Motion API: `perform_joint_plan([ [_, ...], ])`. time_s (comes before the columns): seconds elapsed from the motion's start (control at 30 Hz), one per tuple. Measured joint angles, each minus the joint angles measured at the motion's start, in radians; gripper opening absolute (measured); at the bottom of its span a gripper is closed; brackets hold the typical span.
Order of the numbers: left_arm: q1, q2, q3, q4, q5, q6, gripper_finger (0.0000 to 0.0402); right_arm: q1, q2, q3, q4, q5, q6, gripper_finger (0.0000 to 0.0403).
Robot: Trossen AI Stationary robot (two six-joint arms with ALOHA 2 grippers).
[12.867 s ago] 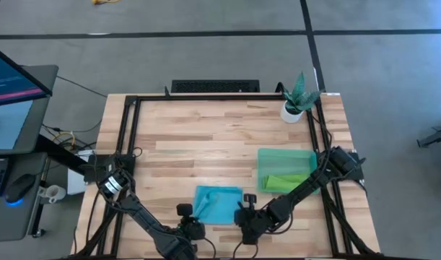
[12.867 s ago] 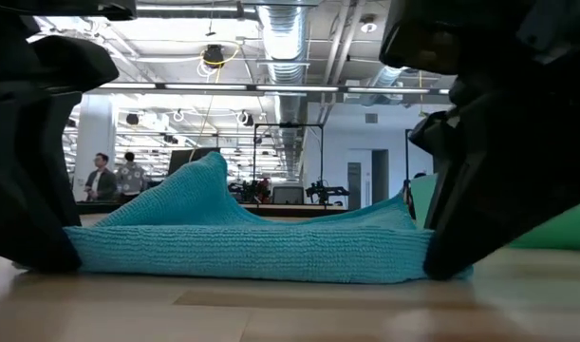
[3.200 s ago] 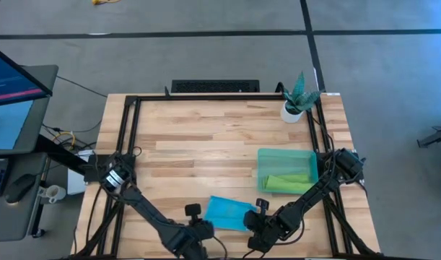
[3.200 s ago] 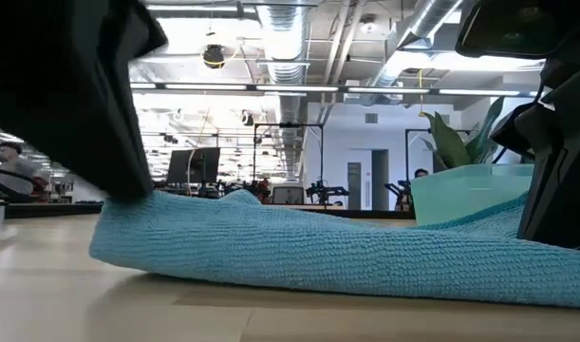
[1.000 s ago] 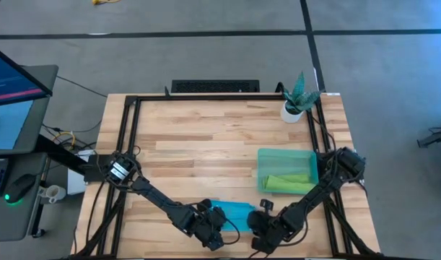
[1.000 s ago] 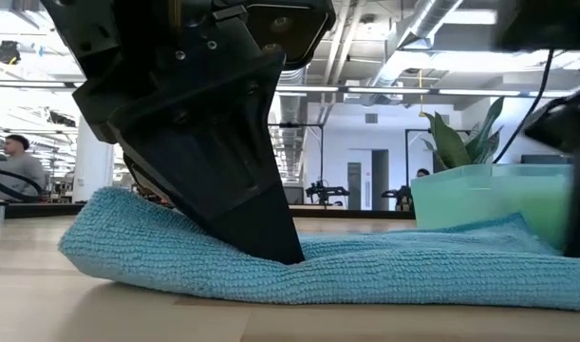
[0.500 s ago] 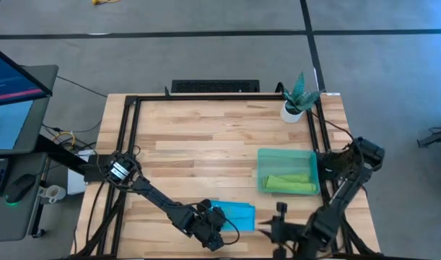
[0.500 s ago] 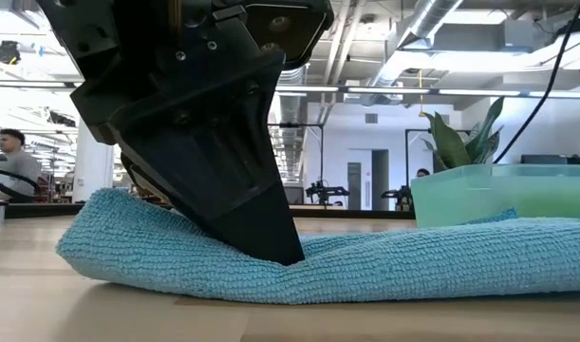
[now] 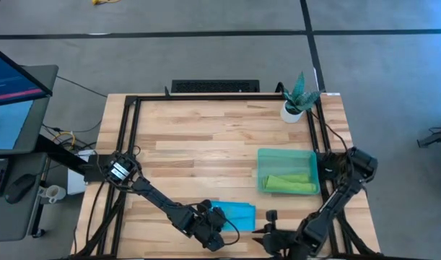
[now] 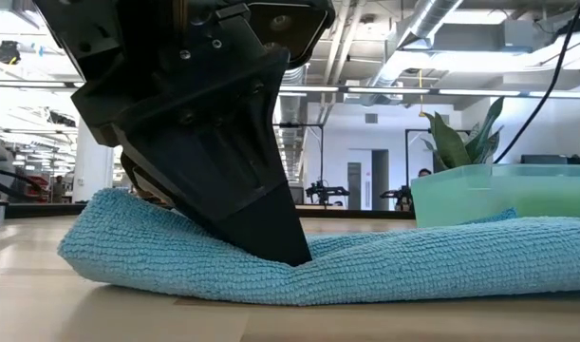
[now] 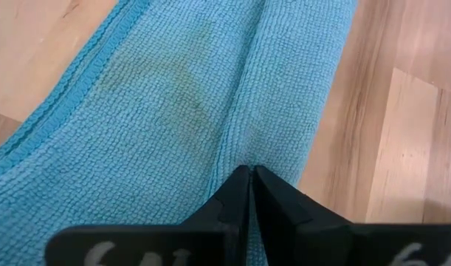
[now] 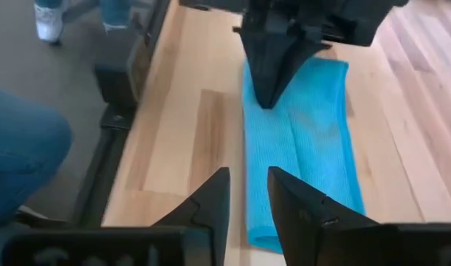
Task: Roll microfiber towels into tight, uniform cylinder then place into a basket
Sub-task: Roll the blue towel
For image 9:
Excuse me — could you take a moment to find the black floor stand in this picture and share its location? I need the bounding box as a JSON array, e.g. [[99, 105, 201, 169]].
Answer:
[[416, 125, 441, 149]]

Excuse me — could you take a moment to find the computer monitor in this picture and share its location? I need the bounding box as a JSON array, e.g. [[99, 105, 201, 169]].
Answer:
[[0, 42, 54, 108]]

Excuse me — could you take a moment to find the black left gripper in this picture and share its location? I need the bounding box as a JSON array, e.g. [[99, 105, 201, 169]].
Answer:
[[191, 199, 229, 253]]

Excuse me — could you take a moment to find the green translucent plastic basket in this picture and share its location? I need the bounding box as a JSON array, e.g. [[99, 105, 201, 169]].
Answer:
[[256, 147, 320, 196]]

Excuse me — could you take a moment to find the green microfiber towel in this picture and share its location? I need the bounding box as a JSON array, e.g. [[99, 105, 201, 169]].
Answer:
[[261, 173, 318, 194]]

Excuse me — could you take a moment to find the black computer mouse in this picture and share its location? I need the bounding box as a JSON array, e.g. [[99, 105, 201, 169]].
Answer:
[[4, 173, 37, 205]]

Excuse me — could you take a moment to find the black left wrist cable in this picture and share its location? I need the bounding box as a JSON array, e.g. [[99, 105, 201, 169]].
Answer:
[[219, 215, 242, 248]]

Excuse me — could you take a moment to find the blue microfiber towel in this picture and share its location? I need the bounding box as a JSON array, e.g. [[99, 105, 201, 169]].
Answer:
[[209, 200, 257, 233]]

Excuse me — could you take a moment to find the thin black floor cable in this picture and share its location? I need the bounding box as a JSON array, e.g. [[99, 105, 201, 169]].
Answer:
[[56, 74, 109, 98]]

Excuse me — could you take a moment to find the black desk foot bar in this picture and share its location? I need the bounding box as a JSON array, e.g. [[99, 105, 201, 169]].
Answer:
[[35, 134, 109, 175]]

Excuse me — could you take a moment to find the black perforated grille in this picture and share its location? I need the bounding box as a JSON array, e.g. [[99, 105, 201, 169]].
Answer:
[[170, 79, 261, 94]]

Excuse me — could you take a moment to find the black aluminium table frame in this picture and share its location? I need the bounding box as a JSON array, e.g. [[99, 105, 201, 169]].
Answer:
[[70, 92, 383, 260]]

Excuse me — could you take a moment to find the white mug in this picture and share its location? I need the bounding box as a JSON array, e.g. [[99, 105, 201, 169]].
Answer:
[[38, 184, 68, 204]]

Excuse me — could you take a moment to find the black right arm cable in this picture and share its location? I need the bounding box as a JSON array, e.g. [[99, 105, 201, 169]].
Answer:
[[309, 110, 351, 156]]

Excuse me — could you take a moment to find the green snake plant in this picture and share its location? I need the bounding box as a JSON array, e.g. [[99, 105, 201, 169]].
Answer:
[[281, 71, 322, 113]]

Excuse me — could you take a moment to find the white power adapter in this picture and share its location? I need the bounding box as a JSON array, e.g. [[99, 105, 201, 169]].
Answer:
[[77, 149, 97, 163]]

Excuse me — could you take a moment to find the white plant pot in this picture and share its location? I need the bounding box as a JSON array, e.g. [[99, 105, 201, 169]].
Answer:
[[279, 100, 305, 124]]

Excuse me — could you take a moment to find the white box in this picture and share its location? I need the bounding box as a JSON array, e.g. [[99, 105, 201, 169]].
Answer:
[[66, 168, 87, 196]]

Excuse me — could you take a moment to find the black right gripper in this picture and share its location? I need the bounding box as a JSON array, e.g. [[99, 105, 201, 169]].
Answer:
[[251, 209, 305, 260]]

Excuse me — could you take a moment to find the yellow cable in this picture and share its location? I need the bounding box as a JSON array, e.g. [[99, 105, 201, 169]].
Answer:
[[52, 131, 77, 149]]

